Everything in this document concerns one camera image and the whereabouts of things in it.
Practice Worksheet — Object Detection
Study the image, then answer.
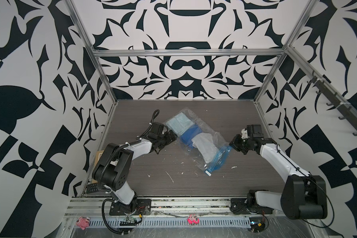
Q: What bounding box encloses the light teal towel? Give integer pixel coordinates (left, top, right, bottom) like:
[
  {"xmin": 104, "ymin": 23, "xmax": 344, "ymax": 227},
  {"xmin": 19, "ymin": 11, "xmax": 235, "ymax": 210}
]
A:
[{"xmin": 166, "ymin": 112, "xmax": 194, "ymax": 136}]

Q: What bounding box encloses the blue towel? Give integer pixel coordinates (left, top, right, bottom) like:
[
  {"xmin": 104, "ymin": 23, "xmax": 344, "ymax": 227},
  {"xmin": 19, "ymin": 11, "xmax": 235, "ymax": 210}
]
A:
[{"xmin": 180, "ymin": 125, "xmax": 202, "ymax": 148}]

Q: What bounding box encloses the clear vacuum bag blue zip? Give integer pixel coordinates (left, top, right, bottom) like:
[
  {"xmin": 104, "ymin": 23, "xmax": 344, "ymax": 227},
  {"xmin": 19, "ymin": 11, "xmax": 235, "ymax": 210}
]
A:
[{"xmin": 164, "ymin": 108, "xmax": 232, "ymax": 177}]

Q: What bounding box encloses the grey towel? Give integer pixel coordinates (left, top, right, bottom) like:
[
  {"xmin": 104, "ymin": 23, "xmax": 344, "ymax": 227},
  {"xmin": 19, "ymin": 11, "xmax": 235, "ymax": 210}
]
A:
[{"xmin": 192, "ymin": 133, "xmax": 219, "ymax": 163}]

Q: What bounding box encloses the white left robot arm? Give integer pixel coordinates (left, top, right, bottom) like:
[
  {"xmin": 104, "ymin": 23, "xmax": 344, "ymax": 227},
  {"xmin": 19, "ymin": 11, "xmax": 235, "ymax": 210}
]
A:
[{"xmin": 92, "ymin": 123, "xmax": 178, "ymax": 214}]

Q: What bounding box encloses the black remote control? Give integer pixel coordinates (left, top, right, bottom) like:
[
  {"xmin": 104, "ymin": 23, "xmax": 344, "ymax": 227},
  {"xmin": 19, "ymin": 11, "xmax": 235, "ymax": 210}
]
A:
[{"xmin": 85, "ymin": 183, "xmax": 99, "ymax": 194}]

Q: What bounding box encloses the green circuit board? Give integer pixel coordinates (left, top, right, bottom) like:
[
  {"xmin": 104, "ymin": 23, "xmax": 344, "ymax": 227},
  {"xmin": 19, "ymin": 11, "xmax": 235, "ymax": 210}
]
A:
[{"xmin": 248, "ymin": 219, "xmax": 267, "ymax": 234}]

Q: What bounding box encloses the pink plush toy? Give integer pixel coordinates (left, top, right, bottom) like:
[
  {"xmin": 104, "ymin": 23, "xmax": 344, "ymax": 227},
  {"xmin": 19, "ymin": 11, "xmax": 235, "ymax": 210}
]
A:
[{"xmin": 75, "ymin": 217, "xmax": 90, "ymax": 231}]

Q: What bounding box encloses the wooden picture frame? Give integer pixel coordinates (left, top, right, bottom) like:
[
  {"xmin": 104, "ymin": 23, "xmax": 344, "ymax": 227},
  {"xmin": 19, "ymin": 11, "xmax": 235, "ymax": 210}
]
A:
[{"xmin": 94, "ymin": 150, "xmax": 104, "ymax": 167}]

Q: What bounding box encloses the black corrugated cable conduit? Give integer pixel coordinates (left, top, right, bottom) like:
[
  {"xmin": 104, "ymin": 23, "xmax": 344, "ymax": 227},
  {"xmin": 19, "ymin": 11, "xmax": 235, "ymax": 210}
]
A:
[{"xmin": 101, "ymin": 108, "xmax": 161, "ymax": 236}]

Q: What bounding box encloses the white slotted cable duct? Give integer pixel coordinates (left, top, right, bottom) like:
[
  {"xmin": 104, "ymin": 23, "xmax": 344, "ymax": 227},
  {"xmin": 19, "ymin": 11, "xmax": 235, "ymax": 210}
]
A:
[{"xmin": 87, "ymin": 216, "xmax": 252, "ymax": 229}]

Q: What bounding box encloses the grey wall hook rack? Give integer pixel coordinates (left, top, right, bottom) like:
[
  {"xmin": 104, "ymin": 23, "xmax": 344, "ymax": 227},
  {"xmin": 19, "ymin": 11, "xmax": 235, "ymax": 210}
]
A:
[{"xmin": 307, "ymin": 70, "xmax": 357, "ymax": 136}]

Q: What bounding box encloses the pink toy on rail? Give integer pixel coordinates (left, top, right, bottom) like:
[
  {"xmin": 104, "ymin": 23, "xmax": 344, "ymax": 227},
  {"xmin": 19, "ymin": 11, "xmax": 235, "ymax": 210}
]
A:
[{"xmin": 187, "ymin": 214, "xmax": 199, "ymax": 226}]

